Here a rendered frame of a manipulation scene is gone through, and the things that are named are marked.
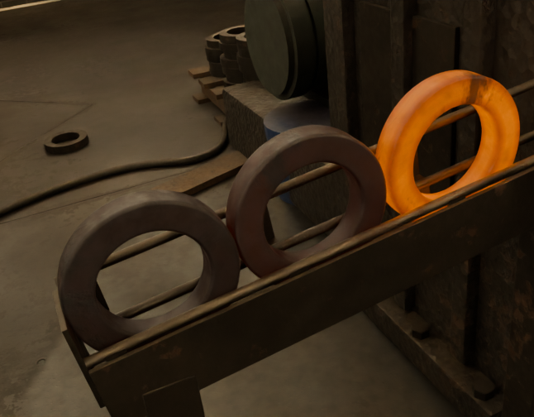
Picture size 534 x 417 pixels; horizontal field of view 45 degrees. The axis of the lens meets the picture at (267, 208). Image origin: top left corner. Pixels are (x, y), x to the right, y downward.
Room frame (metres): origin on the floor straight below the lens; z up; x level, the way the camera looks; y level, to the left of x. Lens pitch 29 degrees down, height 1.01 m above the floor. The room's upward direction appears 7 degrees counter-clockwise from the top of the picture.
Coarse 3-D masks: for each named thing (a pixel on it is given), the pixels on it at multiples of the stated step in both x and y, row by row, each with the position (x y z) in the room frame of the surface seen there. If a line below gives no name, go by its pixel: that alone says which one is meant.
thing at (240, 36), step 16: (224, 32) 2.71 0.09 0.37; (240, 32) 2.77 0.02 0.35; (208, 48) 2.87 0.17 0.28; (224, 48) 2.65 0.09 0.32; (240, 48) 2.42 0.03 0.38; (224, 64) 2.65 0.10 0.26; (240, 64) 2.43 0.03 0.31; (208, 80) 2.82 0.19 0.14; (224, 80) 2.69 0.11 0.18; (240, 80) 2.62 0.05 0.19; (208, 96) 2.93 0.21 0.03; (224, 112) 2.71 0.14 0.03
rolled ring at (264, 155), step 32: (320, 128) 0.63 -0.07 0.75; (256, 160) 0.60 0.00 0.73; (288, 160) 0.59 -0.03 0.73; (320, 160) 0.61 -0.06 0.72; (352, 160) 0.62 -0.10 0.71; (256, 192) 0.58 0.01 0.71; (352, 192) 0.64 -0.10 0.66; (384, 192) 0.63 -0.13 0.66; (256, 224) 0.58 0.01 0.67; (352, 224) 0.63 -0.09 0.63; (256, 256) 0.58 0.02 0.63; (288, 256) 0.61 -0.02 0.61
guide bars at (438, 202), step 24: (504, 168) 0.68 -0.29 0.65; (456, 192) 0.65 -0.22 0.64; (408, 216) 0.62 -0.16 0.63; (360, 240) 0.60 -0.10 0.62; (312, 264) 0.58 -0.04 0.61; (240, 288) 0.55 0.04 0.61; (264, 288) 0.56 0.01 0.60; (192, 312) 0.53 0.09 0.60; (144, 336) 0.51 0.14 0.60; (96, 360) 0.49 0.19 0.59
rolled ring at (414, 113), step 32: (416, 96) 0.66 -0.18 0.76; (448, 96) 0.66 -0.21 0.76; (480, 96) 0.67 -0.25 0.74; (384, 128) 0.66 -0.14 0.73; (416, 128) 0.64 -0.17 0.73; (512, 128) 0.69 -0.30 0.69; (384, 160) 0.64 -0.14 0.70; (480, 160) 0.70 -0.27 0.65; (512, 160) 0.69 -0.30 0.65; (416, 192) 0.64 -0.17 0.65; (448, 192) 0.69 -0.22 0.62
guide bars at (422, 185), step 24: (456, 120) 0.74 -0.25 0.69; (336, 168) 0.68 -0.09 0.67; (456, 168) 0.72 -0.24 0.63; (264, 216) 0.65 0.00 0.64; (336, 216) 0.67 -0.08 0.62; (144, 240) 0.61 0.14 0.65; (168, 240) 0.61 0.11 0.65; (288, 240) 0.64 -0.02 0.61; (240, 264) 0.62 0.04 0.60; (96, 288) 0.58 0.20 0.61; (192, 288) 0.59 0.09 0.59; (120, 312) 0.57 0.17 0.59; (144, 312) 0.57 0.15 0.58
